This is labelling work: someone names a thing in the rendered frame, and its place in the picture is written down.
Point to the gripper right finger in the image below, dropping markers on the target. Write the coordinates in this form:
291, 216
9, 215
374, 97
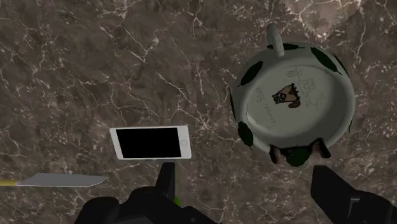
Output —
347, 198

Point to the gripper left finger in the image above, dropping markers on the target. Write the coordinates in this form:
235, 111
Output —
166, 189

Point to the white smartphone with black screen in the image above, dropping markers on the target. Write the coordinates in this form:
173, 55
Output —
150, 142

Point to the small green object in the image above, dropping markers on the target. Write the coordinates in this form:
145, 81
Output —
177, 201

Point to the white mug with leaf print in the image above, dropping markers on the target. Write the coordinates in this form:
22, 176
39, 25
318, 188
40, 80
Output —
294, 102

